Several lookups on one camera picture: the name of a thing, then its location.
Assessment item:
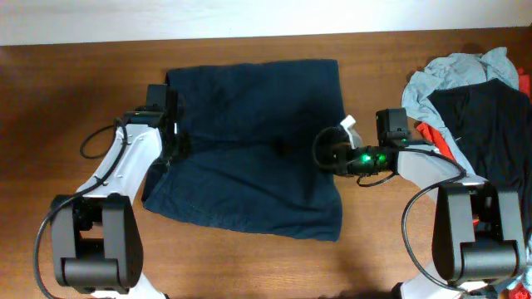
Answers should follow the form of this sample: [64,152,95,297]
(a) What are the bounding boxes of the dark navy blue shorts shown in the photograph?
[142,59,345,242]

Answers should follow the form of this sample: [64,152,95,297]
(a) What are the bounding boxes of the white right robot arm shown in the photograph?
[312,108,531,299]

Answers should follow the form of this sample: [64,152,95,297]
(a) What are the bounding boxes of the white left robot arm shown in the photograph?
[42,85,184,298]

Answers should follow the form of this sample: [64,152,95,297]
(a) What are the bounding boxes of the red garment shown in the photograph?
[415,68,531,160]

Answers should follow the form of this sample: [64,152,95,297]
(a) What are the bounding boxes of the light blue grey garment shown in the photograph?
[401,47,519,174]

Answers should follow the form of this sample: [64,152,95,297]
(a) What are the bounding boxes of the black garment in pile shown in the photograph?
[428,79,531,237]

